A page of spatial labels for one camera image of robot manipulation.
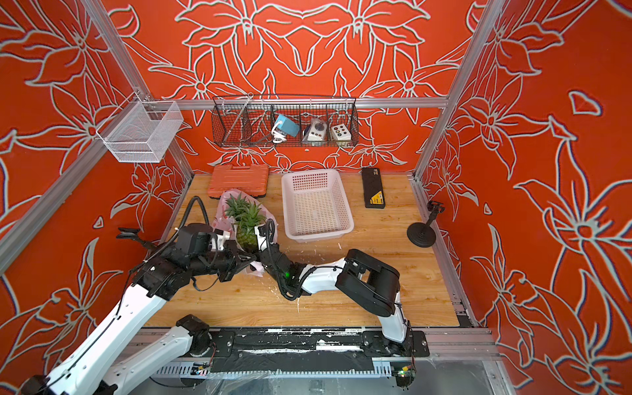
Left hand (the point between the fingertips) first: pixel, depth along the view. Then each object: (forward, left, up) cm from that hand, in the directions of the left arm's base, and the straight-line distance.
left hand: (258, 255), depth 68 cm
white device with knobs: (+47, -14, +10) cm, 50 cm away
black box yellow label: (+48, -41, -22) cm, 67 cm away
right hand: (+7, +9, -8) cm, 14 cm away
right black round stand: (+23, -58, -20) cm, 66 cm away
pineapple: (+9, +6, -3) cm, 11 cm away
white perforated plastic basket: (+36, -14, -21) cm, 44 cm away
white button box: (+51, -23, +7) cm, 56 cm away
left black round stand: (+3, +39, +2) cm, 39 cm away
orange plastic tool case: (+48, +17, -18) cm, 54 cm away
